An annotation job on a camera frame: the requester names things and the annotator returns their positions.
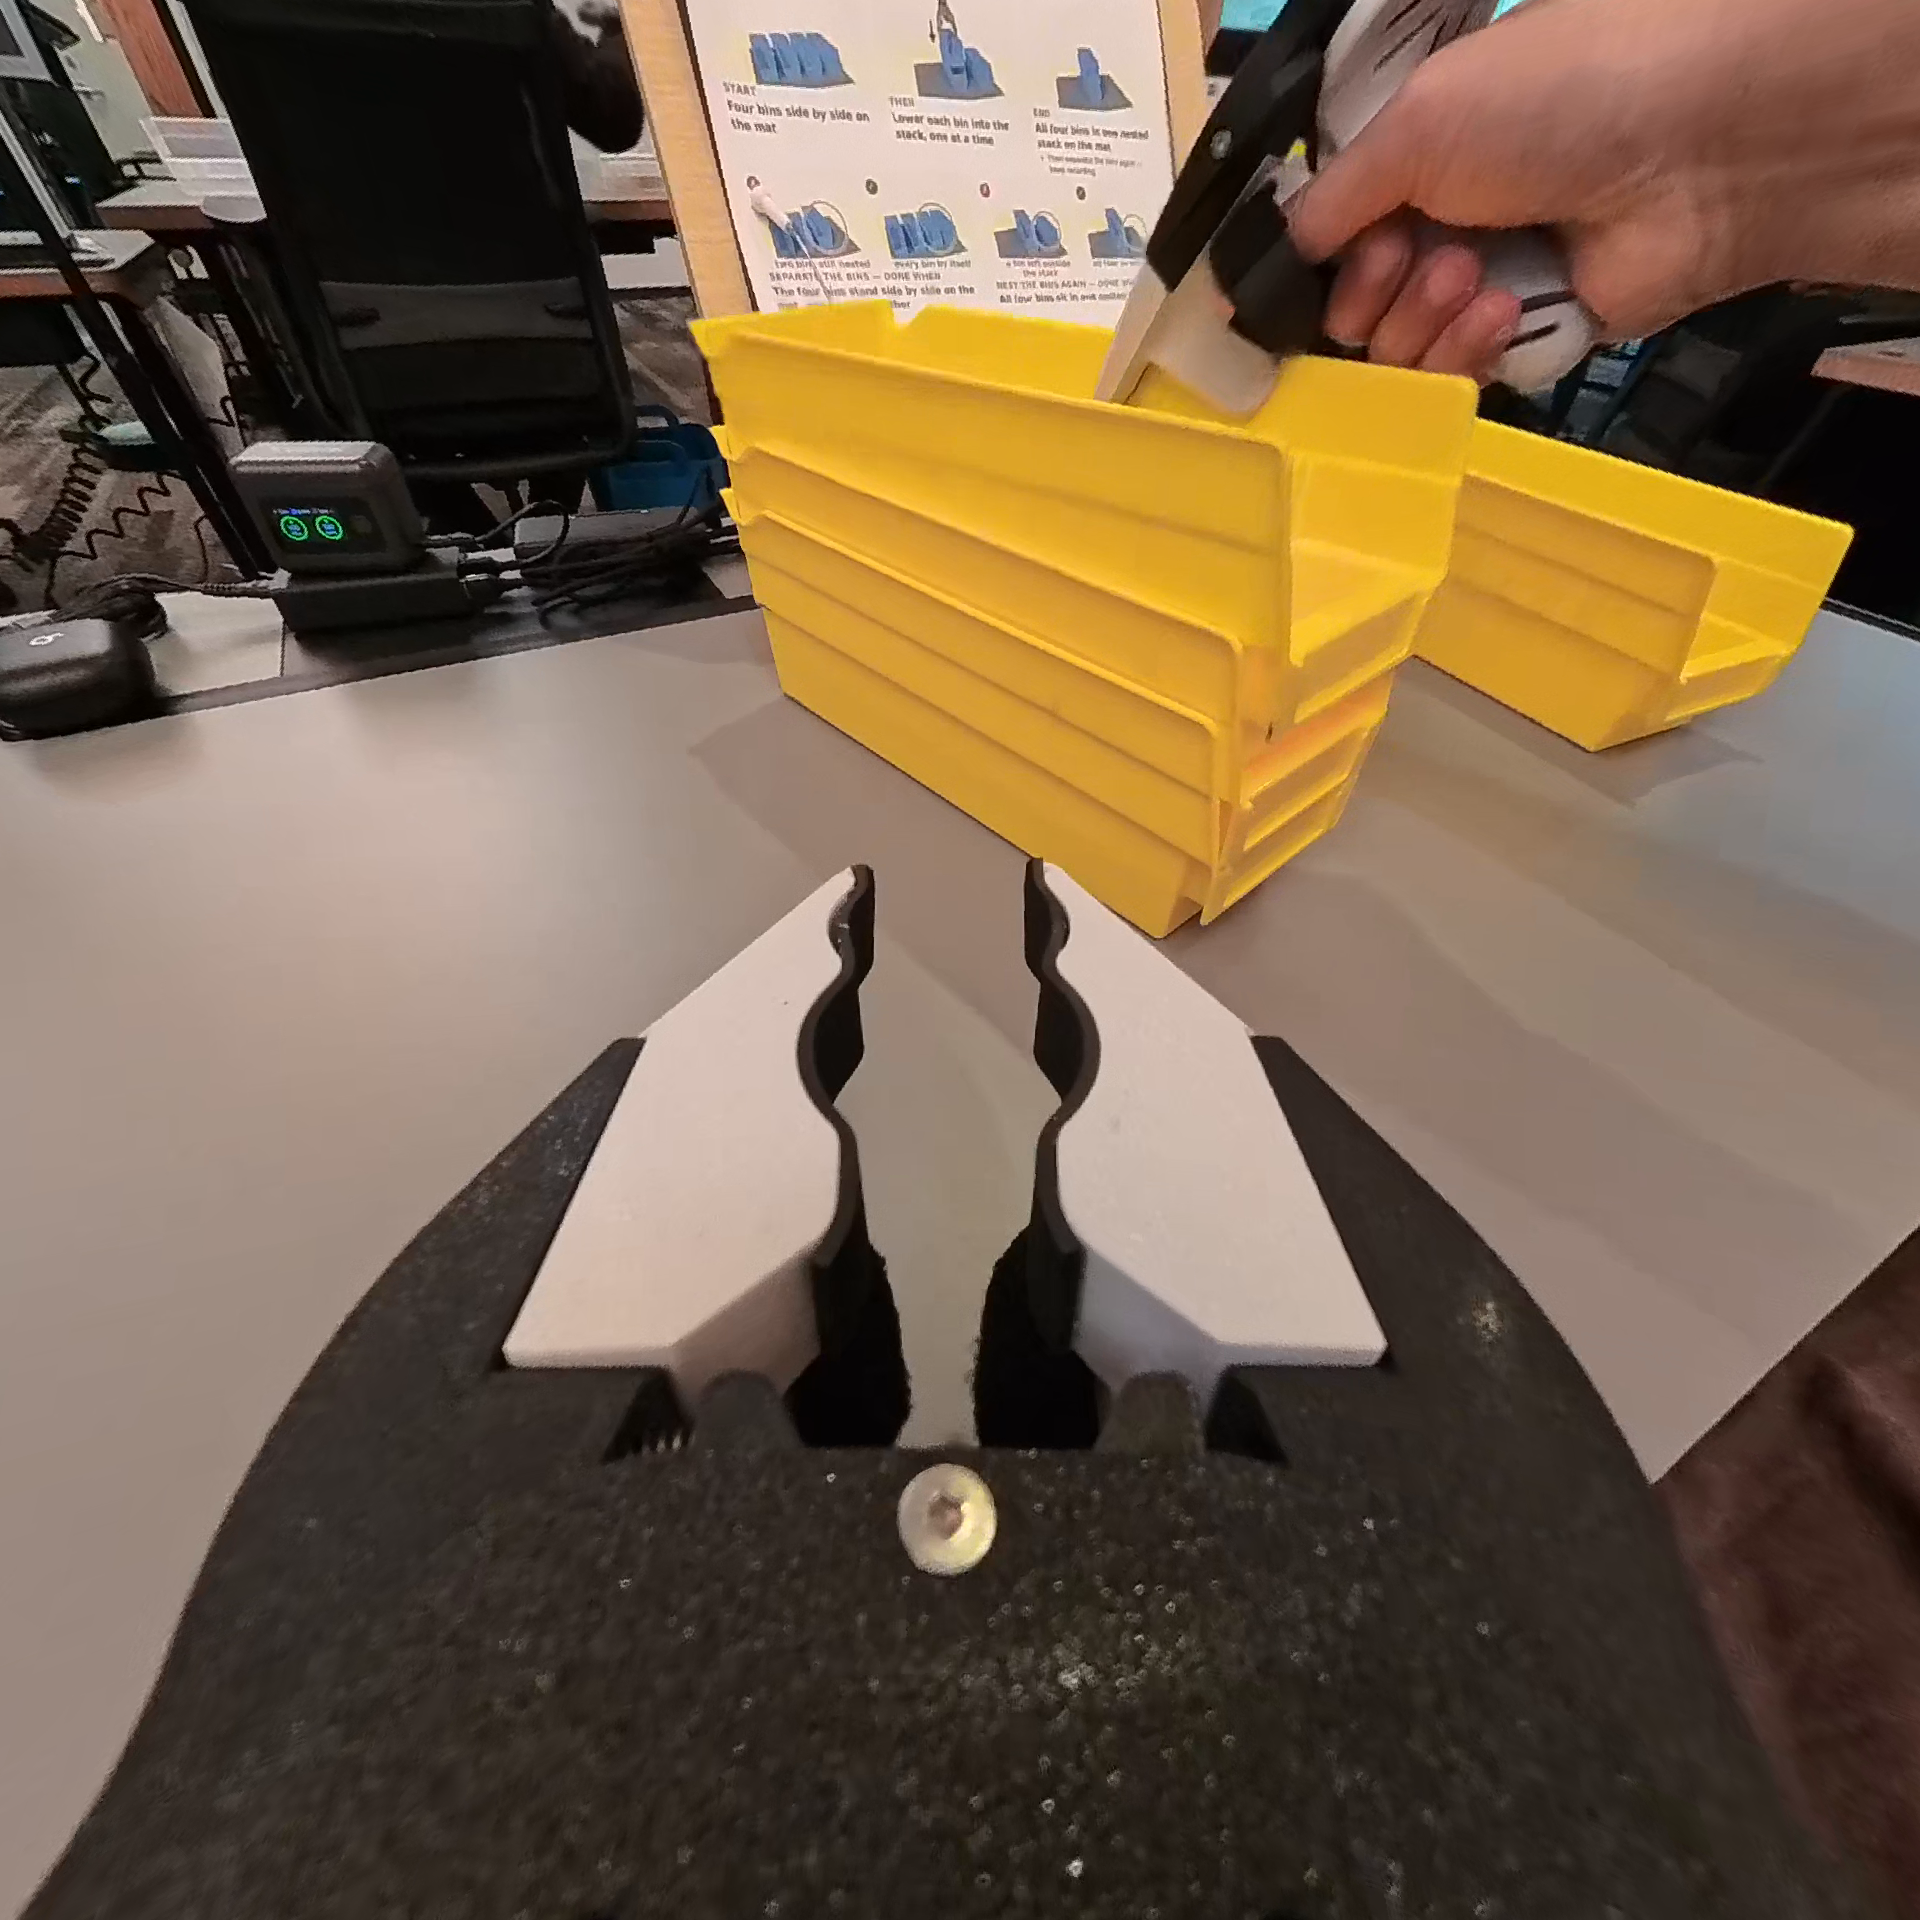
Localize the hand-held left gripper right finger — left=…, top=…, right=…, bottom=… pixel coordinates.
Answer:
left=1023, top=857, right=1389, bottom=1404

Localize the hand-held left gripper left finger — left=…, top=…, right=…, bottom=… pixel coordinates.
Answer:
left=504, top=864, right=880, bottom=1404

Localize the blue plastic basket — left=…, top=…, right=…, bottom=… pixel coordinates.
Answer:
left=591, top=419, right=725, bottom=512

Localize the black coiled cable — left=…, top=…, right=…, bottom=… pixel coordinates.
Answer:
left=0, top=419, right=114, bottom=580

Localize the dark rounded object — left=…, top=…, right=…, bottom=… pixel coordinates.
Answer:
left=0, top=614, right=161, bottom=738

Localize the brown background table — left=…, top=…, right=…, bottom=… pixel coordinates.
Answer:
left=0, top=223, right=174, bottom=310

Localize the yellow plastic storage bin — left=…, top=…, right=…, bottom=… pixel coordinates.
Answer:
left=1409, top=419, right=1857, bottom=752
left=711, top=425, right=1397, bottom=798
left=686, top=306, right=1482, bottom=708
left=741, top=515, right=1368, bottom=940

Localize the black power adapter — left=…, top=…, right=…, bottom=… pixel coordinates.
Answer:
left=276, top=546, right=504, bottom=632

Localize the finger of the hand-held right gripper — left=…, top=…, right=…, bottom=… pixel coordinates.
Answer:
left=1093, top=265, right=1285, bottom=421

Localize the person's brown shirt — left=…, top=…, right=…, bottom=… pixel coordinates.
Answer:
left=1656, top=1274, right=1920, bottom=1920

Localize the black cable bundle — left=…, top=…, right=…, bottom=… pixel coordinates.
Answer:
left=501, top=501, right=752, bottom=620

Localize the black device green display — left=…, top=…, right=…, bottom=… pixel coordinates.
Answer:
left=227, top=438, right=429, bottom=575

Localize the person's right hand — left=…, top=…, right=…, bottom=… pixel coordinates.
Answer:
left=1285, top=0, right=1920, bottom=377

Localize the black mesh office chair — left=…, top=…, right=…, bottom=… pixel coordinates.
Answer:
left=180, top=0, right=640, bottom=482

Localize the instruction sheet on wooden stand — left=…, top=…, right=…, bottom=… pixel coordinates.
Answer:
left=618, top=0, right=1211, bottom=324

